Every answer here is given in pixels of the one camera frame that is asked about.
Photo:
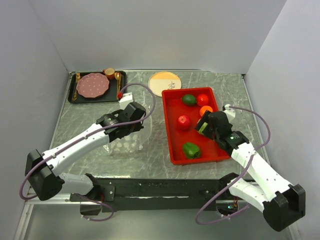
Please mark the clear zip top bag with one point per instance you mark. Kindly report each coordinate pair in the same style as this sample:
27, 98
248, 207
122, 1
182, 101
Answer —
133, 142

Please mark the red tomato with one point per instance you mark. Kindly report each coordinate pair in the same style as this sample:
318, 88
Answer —
202, 100

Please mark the gold spoon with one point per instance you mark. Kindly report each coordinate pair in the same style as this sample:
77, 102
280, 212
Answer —
118, 77

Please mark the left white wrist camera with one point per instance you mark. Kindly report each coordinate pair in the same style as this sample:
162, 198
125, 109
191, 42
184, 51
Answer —
125, 100

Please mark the light green apple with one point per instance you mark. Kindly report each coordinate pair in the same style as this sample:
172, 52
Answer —
202, 128

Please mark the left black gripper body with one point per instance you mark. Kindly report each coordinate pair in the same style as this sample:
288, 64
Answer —
135, 126

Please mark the pink dotted plate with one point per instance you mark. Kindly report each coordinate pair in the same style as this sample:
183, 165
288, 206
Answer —
93, 85

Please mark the orange fruit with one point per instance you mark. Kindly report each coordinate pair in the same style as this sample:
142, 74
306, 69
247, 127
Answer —
204, 109

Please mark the orange cup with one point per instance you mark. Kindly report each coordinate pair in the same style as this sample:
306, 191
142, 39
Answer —
109, 73

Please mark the red apple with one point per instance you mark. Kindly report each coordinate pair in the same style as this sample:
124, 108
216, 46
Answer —
183, 122

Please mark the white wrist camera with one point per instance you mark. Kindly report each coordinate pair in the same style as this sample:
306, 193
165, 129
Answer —
125, 100
230, 113

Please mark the beige round plate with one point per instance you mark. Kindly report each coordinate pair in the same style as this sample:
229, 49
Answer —
164, 80

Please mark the red plastic bin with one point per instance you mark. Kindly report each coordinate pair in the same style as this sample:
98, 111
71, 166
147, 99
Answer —
173, 108

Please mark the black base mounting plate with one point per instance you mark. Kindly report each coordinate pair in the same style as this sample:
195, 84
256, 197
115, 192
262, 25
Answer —
128, 194

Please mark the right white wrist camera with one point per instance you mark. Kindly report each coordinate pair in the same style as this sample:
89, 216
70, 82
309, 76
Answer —
230, 113

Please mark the green lime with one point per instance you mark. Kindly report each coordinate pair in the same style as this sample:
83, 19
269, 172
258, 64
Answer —
189, 100

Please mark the aluminium rail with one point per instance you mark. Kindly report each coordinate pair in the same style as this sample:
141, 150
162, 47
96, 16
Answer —
243, 189

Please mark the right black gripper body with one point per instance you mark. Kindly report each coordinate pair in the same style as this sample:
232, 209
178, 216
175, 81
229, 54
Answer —
208, 132

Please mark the green bell pepper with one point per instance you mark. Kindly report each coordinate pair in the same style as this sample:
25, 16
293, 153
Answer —
191, 151

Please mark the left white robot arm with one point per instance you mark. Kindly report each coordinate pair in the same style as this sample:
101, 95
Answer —
46, 171

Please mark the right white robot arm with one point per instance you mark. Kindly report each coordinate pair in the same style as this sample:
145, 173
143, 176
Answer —
280, 202

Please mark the gold fork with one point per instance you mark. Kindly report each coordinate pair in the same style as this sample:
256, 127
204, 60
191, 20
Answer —
77, 79

